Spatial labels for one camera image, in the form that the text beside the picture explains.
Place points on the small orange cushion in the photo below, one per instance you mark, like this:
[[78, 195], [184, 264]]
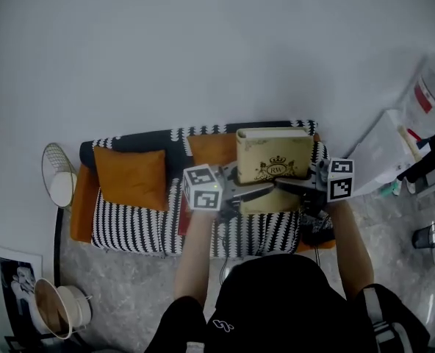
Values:
[[129, 178]]

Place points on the person's left forearm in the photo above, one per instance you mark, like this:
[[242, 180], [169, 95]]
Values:
[[195, 256]]

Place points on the grey fuzzy blanket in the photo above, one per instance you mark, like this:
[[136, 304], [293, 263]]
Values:
[[315, 228]]

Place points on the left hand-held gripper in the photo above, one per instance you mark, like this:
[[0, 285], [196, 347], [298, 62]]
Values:
[[203, 188]]

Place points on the beige stick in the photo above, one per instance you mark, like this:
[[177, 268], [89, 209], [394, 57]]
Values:
[[408, 142]]

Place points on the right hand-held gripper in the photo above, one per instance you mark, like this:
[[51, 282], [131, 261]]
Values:
[[338, 180]]

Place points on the person's black shirt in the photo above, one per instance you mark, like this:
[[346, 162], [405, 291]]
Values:
[[276, 307]]

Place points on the black mesh waste bin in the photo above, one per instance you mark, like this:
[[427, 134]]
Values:
[[425, 237]]

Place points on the large orange cushion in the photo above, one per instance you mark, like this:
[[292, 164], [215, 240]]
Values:
[[210, 149]]

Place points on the person's right forearm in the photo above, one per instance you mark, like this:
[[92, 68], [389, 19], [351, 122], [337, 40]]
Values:
[[349, 248]]

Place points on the small red item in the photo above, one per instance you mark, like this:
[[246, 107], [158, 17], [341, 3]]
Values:
[[414, 134]]

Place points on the black white striped throw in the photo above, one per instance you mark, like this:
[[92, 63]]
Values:
[[129, 226]]

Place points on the beige gold-printed book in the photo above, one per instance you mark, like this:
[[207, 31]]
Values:
[[272, 153]]

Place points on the white water dispenser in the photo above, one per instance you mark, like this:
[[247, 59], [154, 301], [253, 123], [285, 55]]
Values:
[[379, 153]]

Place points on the small teal object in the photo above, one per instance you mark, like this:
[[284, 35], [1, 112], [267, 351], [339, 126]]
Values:
[[391, 189]]

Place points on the round wooden side table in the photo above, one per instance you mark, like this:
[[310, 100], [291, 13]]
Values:
[[48, 307]]

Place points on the black white framed picture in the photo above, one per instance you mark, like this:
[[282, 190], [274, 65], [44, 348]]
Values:
[[19, 281]]

